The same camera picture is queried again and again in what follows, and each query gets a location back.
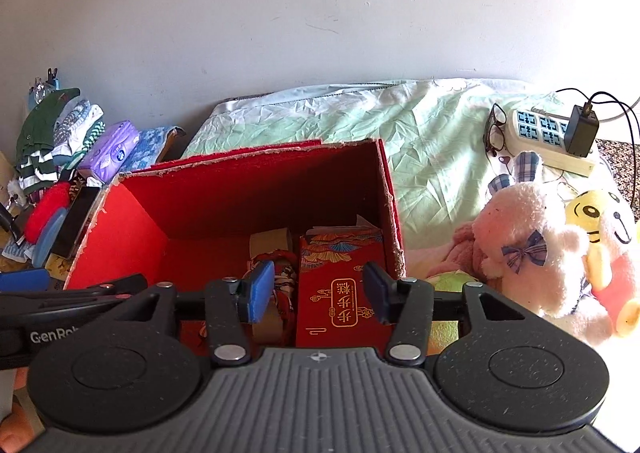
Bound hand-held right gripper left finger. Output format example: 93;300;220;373
107;260;277;368

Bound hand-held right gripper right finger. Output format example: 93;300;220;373
363;260;527;368

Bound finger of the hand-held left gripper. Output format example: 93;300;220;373
0;274;149;320

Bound red patterned cloth pouch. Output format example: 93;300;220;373
244;253;300;346

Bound red patterned envelope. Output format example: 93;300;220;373
295;215;398;349

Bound beige leather wallet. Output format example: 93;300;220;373
249;228;294;265

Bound red cardboard box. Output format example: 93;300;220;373
64;138;406;349

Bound person's left hand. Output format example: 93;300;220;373
0;367;47;453

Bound yellow cover book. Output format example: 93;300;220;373
45;253;71;277

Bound blue case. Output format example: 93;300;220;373
0;269;50;292

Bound blue plastic lid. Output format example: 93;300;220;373
31;208;68;269

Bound green plush toy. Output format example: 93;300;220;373
425;270;482;354

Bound black phone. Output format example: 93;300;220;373
52;186;101;259

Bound blue white patterned packet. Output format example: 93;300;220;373
1;239;28;263

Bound red fuzzy item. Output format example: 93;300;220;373
25;182;71;241

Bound green white striped garment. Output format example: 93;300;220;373
17;148;56;194

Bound purple tissue pack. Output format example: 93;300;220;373
79;120;140;184

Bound white plush rabbit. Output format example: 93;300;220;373
472;150;613;346

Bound blue white patterned cloth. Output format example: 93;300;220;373
122;128;186;174

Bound white patterned garment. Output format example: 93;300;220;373
52;99;106;168

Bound dark green garment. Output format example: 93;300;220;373
15;88;81;164

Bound black eyeglasses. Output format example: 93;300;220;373
484;104;509;156

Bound clear bag with black clip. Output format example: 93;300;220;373
27;67;61;108

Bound white power strip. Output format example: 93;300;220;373
505;108;601;178

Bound yellow orange plush toy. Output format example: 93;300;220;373
565;190;640;339

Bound black charger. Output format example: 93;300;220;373
565;104;600;158

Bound black tool handle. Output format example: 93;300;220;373
0;205;23;241

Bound black cable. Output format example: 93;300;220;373
555;88;640;224

